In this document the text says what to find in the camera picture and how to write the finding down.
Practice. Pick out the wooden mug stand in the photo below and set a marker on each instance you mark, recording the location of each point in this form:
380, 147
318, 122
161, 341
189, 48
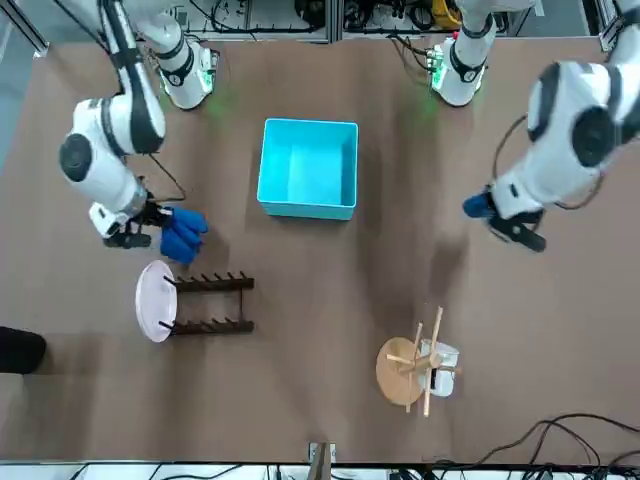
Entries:
400, 370

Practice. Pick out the right arm base control box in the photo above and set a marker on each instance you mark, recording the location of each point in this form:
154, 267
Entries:
210, 62

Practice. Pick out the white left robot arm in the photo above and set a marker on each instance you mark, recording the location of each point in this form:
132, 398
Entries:
565, 140

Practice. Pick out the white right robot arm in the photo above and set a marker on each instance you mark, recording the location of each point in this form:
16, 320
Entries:
105, 155

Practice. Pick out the aluminium frame post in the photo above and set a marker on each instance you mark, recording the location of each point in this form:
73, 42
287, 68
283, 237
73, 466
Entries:
334, 20

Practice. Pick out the small metal bracket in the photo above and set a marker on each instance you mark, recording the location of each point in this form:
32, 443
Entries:
322, 457

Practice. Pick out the dark blue square rag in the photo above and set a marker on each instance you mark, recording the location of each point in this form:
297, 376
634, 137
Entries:
475, 205

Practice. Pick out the black vase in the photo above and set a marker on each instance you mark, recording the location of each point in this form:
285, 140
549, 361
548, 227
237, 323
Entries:
20, 350

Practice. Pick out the left arm base control box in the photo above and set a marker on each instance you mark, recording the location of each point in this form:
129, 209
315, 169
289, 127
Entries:
435, 62

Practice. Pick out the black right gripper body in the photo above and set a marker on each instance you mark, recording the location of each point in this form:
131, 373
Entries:
135, 225

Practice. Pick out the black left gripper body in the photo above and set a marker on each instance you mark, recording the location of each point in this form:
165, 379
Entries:
520, 230

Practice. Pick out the pale pink round plate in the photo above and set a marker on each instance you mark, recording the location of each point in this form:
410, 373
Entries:
155, 305

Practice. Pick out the cyan plastic box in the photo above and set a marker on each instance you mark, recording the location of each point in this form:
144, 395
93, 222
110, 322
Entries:
280, 207

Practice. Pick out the bright blue square rag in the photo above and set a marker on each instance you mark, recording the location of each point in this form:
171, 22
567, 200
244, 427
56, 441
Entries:
182, 235

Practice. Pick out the dark wooden dish rack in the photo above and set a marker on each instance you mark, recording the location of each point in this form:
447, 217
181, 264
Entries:
215, 327

